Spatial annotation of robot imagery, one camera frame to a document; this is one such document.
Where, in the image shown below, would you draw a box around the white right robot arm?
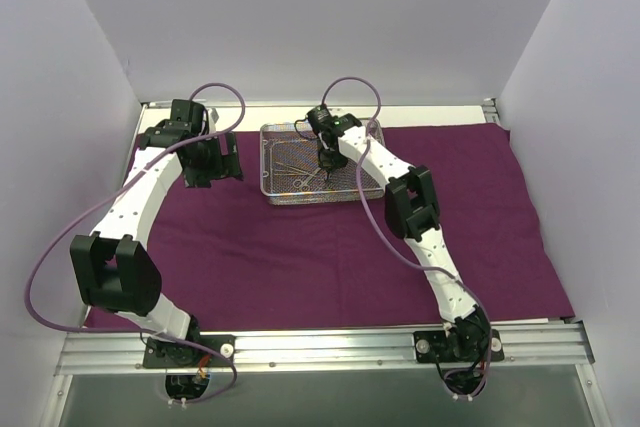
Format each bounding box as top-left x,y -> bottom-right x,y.
307,105 -> 492,360

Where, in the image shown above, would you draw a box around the steel surgical scissors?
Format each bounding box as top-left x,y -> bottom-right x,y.
323,170 -> 336,192

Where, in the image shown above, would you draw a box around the aluminium right side rail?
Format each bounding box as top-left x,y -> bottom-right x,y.
481,98 -> 501,125

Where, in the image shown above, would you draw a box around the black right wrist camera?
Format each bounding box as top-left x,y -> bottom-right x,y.
306,104 -> 333,135

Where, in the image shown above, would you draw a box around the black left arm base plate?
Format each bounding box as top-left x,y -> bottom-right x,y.
142,334 -> 236,369

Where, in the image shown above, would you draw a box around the aluminium front rail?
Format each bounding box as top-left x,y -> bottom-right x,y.
55,322 -> 594,375

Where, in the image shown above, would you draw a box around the purple cloth wrap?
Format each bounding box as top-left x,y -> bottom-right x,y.
82,124 -> 576,333

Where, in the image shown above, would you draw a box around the metal mesh instrument tray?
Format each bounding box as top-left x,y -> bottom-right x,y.
260,114 -> 398,205

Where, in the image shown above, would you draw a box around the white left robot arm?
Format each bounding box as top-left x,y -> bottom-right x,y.
70,120 -> 243,366

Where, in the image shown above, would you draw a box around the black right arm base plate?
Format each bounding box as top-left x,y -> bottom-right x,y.
412,327 -> 505,364

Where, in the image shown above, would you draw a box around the aluminium rail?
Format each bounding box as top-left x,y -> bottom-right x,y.
481,98 -> 501,125
55,322 -> 594,375

